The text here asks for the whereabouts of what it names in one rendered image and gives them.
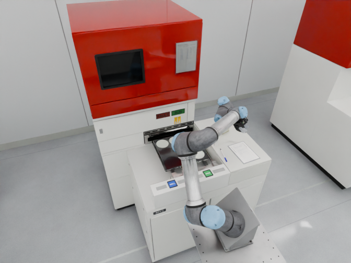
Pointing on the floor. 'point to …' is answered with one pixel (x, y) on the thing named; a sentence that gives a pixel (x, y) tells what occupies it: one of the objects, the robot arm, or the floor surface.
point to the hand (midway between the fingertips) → (244, 131)
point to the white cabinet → (176, 240)
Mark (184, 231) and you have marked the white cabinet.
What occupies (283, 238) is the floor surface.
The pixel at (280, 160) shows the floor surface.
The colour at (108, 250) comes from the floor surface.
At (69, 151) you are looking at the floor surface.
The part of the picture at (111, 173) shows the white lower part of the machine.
